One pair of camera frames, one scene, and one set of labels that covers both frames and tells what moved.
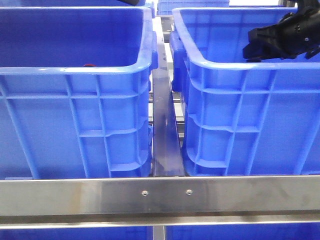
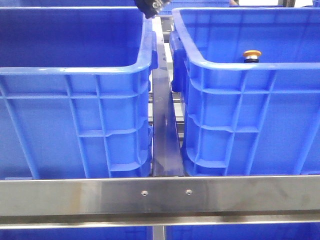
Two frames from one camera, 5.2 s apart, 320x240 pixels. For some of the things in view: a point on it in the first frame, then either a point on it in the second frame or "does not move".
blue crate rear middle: (164, 7) does not move
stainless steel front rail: (159, 202) does not move
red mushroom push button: (89, 65) -> (150, 8)
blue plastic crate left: (75, 91) does not move
